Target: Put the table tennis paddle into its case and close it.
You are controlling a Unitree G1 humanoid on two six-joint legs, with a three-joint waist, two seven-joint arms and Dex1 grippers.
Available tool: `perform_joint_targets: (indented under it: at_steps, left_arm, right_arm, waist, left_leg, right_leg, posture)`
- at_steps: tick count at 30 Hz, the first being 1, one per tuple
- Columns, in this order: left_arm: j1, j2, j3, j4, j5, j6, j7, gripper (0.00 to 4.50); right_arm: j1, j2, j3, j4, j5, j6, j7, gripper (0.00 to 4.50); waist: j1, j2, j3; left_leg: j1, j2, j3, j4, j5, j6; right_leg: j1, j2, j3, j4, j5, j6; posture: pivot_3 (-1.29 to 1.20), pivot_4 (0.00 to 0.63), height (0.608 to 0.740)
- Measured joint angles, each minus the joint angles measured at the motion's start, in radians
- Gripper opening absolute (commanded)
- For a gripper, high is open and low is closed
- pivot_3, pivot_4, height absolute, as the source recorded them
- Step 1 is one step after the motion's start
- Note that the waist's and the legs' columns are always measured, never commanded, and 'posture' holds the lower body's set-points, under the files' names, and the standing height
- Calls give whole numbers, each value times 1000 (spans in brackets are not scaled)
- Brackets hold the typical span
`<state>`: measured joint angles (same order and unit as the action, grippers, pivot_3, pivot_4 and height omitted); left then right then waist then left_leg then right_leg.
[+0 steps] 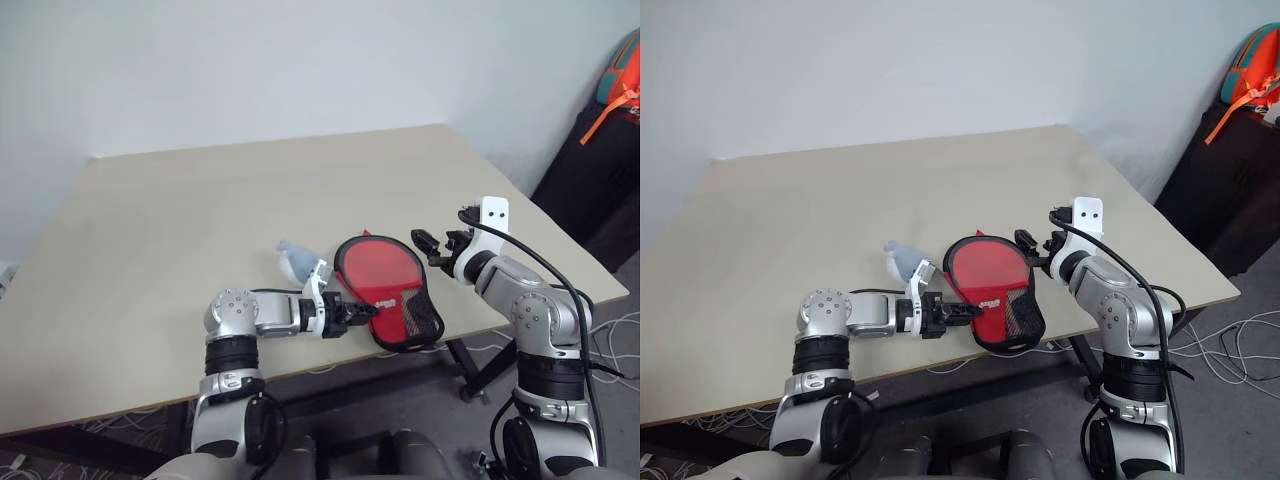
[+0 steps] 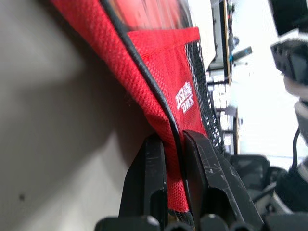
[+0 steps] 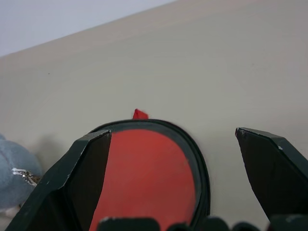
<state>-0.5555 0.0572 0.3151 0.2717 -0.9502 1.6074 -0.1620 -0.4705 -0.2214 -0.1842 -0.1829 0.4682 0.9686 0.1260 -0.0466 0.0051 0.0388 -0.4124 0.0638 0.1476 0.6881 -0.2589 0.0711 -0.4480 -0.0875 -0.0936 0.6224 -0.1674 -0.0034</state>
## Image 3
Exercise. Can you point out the grey plush toy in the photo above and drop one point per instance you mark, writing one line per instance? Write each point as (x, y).
(16, 173)

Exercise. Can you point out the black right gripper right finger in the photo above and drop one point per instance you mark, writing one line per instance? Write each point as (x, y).
(272, 170)

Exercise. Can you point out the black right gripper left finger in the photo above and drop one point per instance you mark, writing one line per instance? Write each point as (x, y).
(55, 183)

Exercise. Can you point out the red table tennis paddle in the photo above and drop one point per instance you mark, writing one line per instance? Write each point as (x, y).
(154, 173)

